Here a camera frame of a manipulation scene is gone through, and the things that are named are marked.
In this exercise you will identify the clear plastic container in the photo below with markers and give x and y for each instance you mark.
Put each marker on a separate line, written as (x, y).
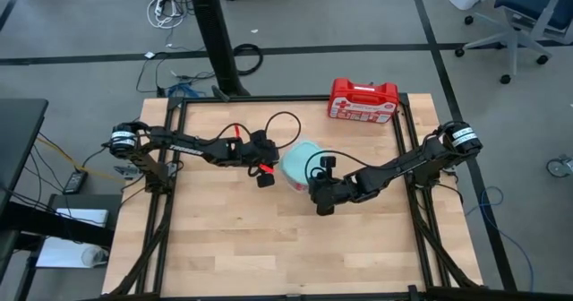
(288, 185)

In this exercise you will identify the red first aid kit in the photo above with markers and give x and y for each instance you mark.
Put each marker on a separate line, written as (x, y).
(362, 101)

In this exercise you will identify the red tag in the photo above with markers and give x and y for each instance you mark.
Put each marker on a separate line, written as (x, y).
(267, 168)

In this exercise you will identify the clear plastic cup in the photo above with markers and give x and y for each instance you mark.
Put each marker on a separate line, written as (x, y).
(95, 256)

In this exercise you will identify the gray caster wheel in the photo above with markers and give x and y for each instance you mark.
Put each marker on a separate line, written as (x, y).
(558, 166)

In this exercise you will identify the black desk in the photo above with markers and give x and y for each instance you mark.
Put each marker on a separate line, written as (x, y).
(20, 135)

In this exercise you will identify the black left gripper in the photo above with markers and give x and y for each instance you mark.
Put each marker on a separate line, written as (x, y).
(257, 151)

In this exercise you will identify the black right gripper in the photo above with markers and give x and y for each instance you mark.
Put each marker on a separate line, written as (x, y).
(333, 191)

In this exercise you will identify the black metal table frame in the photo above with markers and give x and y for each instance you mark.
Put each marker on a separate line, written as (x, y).
(177, 135)

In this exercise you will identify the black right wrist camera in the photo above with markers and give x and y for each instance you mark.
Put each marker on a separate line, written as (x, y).
(327, 162)

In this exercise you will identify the black power adapter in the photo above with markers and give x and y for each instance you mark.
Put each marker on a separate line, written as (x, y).
(75, 182)

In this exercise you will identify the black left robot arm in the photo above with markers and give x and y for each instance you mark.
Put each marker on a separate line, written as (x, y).
(188, 148)

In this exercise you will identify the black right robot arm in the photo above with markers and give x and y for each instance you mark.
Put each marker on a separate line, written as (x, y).
(403, 166)

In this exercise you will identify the black tower fan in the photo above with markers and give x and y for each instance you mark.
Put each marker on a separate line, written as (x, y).
(215, 36)

